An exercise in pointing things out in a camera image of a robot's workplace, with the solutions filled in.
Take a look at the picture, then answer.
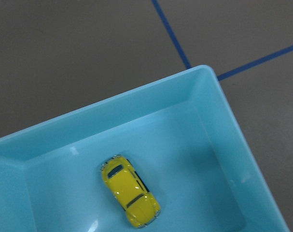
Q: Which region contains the yellow beetle toy car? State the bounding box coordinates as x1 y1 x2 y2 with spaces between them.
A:
100 155 161 229

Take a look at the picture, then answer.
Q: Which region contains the light blue plastic bin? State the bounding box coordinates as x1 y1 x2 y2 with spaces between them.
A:
0 65 288 232

